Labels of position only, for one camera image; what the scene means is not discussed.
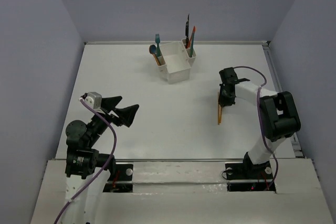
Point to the teal chopstick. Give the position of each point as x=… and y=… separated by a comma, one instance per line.
x=191, y=44

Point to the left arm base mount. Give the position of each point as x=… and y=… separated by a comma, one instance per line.
x=121, y=181

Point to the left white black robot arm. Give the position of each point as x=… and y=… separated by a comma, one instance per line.
x=87, y=170

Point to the metal table knife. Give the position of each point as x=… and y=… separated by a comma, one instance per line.
x=187, y=31

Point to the teal plastic fork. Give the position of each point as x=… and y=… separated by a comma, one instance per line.
x=157, y=41

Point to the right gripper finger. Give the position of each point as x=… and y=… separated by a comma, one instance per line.
x=230, y=100
x=221, y=95

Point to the white utensil caddy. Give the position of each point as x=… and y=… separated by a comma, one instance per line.
x=175, y=62

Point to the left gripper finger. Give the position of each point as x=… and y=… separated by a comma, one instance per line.
x=126, y=115
x=109, y=104

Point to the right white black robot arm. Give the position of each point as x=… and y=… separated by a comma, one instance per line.
x=277, y=115

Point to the orange plastic knife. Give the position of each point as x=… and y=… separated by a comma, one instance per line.
x=191, y=38

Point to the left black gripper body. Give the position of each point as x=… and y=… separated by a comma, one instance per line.
x=109, y=112

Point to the orange plastic spoon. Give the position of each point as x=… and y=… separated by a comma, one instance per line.
x=157, y=60

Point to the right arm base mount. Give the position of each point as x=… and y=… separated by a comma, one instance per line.
x=241, y=179

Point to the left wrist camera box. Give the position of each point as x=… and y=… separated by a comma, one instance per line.
x=92, y=101

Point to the blue plastic spoon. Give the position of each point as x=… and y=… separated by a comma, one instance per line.
x=152, y=51

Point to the orange chopstick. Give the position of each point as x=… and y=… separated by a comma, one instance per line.
x=218, y=105
x=220, y=114

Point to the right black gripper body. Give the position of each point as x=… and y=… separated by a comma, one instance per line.
x=229, y=94

